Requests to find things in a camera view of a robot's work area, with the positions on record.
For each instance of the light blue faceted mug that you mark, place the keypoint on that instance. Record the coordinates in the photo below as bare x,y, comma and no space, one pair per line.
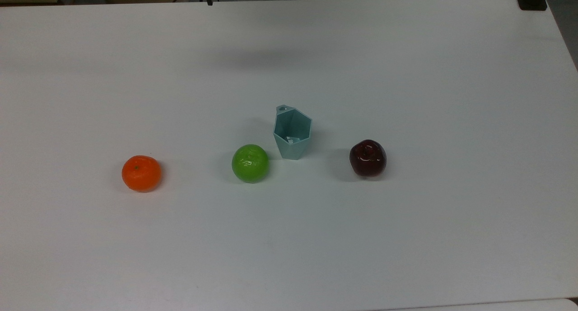
292,149

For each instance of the orange mandarin fruit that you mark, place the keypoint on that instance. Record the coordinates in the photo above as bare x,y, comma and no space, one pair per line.
141,174

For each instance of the dark red apple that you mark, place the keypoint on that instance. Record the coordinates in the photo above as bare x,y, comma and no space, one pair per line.
368,158

